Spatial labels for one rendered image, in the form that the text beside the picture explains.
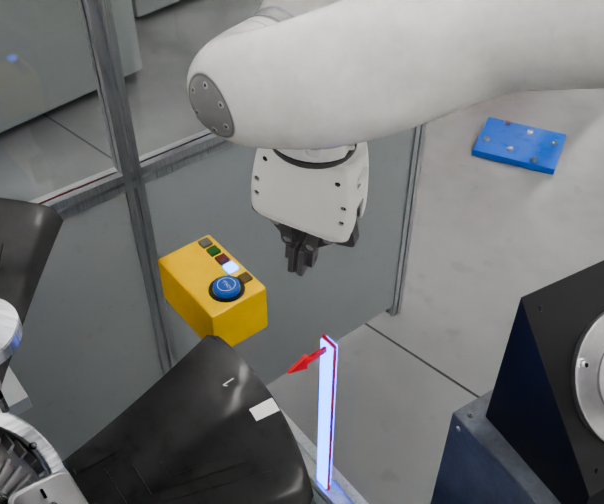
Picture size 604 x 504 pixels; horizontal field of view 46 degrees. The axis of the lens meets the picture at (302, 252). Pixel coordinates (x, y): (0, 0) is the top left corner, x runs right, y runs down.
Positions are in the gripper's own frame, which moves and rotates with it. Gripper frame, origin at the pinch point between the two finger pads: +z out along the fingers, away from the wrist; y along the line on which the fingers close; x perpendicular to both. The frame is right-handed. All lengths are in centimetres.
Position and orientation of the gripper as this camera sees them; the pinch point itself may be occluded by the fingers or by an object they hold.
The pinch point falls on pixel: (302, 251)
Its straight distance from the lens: 71.6
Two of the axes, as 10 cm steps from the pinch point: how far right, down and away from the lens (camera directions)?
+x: -4.1, 6.8, -6.0
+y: -9.1, -3.5, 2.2
